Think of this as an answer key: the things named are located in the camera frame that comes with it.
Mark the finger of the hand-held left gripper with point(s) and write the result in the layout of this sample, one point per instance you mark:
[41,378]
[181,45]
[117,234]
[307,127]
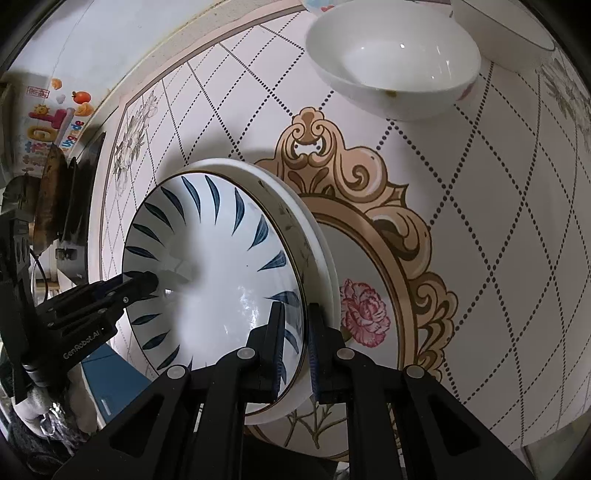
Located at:
[134,286]

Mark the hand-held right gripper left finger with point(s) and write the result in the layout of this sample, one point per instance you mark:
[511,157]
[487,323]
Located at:
[276,350]

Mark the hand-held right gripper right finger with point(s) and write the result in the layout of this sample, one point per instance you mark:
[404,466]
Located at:
[316,355]

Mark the blue leaf pattern plate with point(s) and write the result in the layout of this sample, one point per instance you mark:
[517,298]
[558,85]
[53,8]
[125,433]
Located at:
[207,286]

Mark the white ceramic bowl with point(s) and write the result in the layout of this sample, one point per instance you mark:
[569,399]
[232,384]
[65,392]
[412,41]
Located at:
[392,60]

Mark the white bowl with dark rim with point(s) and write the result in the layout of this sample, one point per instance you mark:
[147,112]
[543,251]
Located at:
[501,27]

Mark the blue kitchen cabinet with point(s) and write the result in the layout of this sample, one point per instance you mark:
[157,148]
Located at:
[117,385]

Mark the black wok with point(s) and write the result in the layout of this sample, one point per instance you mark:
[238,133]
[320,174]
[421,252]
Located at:
[50,198]

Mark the floral diamond pattern tablecloth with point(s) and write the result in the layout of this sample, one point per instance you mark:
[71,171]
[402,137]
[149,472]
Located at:
[461,207]

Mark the colourful wall sticker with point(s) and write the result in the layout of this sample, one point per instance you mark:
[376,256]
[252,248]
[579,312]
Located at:
[41,122]

